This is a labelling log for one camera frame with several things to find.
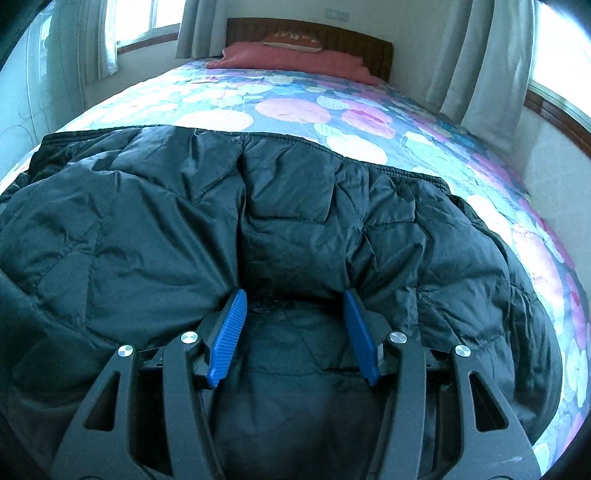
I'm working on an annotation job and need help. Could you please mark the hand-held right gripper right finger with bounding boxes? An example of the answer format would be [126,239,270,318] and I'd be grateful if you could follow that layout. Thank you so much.
[343,288,541,480]

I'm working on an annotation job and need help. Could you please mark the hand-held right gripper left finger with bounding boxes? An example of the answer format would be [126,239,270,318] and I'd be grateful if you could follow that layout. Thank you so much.
[50,288,250,480]

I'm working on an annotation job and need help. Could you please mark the black quilted puffer jacket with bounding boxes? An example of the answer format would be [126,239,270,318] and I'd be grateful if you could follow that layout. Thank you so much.
[0,126,564,480]

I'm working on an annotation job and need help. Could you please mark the bed with floral bedspread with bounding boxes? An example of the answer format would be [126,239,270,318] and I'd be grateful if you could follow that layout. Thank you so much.
[0,58,587,480]

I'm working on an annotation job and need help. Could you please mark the red pillow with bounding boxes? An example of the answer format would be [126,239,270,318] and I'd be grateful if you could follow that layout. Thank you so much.
[206,41,384,86]

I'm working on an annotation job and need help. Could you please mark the brown wooden headboard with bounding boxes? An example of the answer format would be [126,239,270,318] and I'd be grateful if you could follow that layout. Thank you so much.
[225,17,394,79]

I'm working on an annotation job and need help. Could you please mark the grey curtain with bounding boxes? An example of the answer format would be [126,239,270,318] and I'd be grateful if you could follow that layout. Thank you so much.
[427,0,497,118]
[175,0,232,60]
[462,0,533,136]
[81,0,120,80]

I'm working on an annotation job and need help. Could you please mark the brown wooden window sill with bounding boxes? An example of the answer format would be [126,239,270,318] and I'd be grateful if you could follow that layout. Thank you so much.
[524,88,591,160]

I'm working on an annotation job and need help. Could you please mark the small patterned cushion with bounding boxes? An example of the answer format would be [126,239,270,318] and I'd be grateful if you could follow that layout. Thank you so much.
[262,30,323,54]

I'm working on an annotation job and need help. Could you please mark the white patterned wardrobe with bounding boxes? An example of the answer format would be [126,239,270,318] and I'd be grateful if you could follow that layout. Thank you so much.
[0,9,88,178]

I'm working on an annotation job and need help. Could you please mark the small sliding window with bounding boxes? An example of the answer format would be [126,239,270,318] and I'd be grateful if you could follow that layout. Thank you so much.
[111,0,185,49]

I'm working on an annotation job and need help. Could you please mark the large sliding window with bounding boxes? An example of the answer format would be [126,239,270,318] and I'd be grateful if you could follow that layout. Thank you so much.
[526,0,591,121]

